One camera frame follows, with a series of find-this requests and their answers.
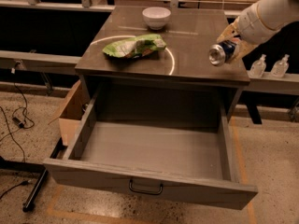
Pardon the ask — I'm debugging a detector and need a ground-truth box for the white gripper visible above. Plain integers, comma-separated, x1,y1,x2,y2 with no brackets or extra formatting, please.
216,4,278,63

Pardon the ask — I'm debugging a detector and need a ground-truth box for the blue pepsi can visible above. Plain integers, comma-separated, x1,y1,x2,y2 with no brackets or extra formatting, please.
208,37,241,66

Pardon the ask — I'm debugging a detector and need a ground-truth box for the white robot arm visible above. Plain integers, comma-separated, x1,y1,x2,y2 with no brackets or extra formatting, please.
217,0,299,63

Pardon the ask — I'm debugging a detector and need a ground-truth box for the grey cabinet counter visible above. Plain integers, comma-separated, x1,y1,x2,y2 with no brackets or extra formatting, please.
75,7,249,117

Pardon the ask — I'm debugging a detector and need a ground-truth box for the grey open drawer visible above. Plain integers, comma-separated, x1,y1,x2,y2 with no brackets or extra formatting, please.
45,83,258,210

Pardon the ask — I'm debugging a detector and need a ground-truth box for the clear sanitizer bottle left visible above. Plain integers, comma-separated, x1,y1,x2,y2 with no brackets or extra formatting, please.
249,54,266,77

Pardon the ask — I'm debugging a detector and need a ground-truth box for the clear sanitizer bottle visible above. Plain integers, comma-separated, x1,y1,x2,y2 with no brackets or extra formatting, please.
271,54,290,78
249,54,266,77

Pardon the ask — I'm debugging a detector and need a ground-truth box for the clear sanitizer bottle right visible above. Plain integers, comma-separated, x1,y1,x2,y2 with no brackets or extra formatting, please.
271,54,290,78

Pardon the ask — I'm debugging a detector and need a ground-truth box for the white bowl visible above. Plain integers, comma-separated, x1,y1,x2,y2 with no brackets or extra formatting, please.
142,7,171,30

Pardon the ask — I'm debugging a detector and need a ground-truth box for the green chip bag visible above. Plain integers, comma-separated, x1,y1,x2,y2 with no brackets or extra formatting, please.
102,34,166,59

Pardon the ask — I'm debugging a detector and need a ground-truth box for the cardboard box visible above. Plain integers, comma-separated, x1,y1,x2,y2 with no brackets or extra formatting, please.
50,80,90,146

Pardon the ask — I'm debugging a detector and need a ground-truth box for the black metal floor bar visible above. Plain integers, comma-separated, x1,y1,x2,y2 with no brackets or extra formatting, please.
21,137,64,214

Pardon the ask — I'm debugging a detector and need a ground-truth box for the black drawer handle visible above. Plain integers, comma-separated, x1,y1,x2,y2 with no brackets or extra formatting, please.
128,179,164,196

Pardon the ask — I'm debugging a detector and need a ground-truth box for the black power cable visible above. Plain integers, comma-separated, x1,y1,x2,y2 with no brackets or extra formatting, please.
0,63,36,163

